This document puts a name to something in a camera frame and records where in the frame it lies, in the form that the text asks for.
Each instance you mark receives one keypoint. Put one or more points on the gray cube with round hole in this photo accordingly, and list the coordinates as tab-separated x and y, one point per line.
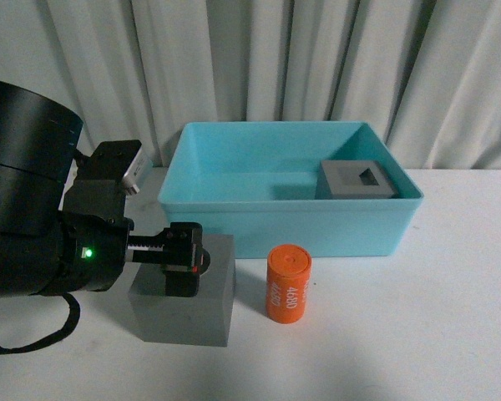
202	320

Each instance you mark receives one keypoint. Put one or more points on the white curtain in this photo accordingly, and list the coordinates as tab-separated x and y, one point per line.
426	75

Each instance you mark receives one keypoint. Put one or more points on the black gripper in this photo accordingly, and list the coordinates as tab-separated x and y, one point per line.
95	251

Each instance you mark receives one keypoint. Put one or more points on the gray cube with square hole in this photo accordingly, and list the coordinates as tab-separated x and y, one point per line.
353	180

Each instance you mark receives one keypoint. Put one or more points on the blue plastic box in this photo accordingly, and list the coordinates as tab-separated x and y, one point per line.
256	181

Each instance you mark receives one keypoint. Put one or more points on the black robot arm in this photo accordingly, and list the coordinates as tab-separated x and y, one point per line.
38	138

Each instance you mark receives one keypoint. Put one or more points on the orange cylinder part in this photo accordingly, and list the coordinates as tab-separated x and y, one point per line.
287	279

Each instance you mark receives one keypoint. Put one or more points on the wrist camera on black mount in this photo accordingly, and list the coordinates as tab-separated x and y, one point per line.
115	170

